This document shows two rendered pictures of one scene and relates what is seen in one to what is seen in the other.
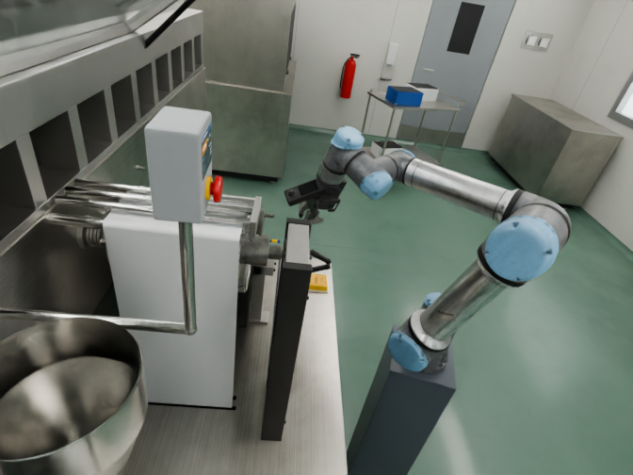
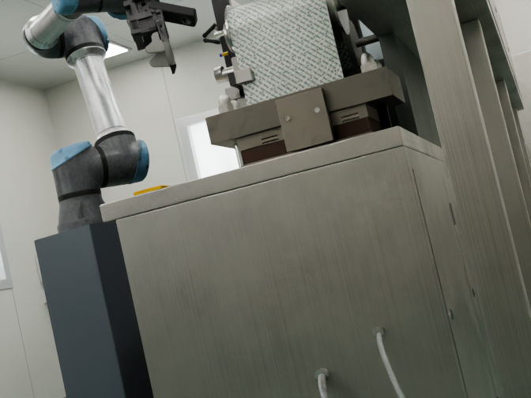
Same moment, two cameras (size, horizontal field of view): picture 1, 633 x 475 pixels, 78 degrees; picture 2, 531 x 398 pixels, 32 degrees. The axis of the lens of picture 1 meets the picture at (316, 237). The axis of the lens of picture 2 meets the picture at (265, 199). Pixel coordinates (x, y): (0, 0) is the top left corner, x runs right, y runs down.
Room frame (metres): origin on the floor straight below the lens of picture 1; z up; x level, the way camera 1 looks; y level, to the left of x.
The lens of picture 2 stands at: (2.94, 1.04, 0.68)
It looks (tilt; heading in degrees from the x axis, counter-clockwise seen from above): 5 degrees up; 204
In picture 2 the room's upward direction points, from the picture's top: 13 degrees counter-clockwise
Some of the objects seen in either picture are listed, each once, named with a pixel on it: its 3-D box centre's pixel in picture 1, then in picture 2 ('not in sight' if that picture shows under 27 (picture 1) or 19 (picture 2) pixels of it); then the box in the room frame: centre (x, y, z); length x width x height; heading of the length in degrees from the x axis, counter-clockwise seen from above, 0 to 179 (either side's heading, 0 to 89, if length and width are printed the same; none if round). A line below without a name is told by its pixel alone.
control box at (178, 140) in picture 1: (190, 166); not in sight; (0.37, 0.14, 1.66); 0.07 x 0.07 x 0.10; 9
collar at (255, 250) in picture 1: (254, 250); not in sight; (0.67, 0.13, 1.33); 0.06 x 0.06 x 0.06; 7
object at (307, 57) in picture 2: not in sight; (290, 73); (0.96, 0.30, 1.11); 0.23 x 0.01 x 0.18; 97
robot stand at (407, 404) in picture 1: (387, 430); (122, 396); (0.86, -0.40, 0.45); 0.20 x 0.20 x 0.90; 83
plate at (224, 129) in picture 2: not in sight; (306, 110); (1.08, 0.36, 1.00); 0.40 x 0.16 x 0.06; 97
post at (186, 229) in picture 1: (187, 274); not in sight; (0.37, 0.15, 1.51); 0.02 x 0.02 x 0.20
